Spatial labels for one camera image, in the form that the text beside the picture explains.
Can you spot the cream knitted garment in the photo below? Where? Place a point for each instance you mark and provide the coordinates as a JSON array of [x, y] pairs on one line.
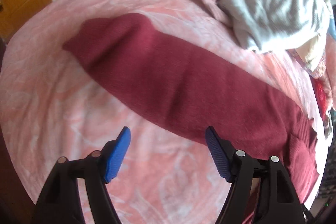
[[312, 50]]

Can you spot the white knitted garment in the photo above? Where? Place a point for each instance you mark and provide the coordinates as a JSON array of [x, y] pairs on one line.
[[275, 3]]

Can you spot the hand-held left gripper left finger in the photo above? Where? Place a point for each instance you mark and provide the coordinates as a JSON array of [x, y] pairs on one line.
[[116, 158]]

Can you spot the pale plush toy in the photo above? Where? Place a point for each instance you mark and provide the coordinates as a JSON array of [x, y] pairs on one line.
[[326, 125]]

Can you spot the dark red knitted sweater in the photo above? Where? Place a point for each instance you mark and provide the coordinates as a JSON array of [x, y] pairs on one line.
[[170, 77]]

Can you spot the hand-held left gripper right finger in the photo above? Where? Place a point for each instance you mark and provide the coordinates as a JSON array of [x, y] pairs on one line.
[[218, 154]]

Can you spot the red printed cloth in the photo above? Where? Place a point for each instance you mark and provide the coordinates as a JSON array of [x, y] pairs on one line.
[[320, 95]]

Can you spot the pink patterned blanket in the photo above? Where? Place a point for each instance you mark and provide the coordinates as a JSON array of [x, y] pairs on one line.
[[65, 113]]

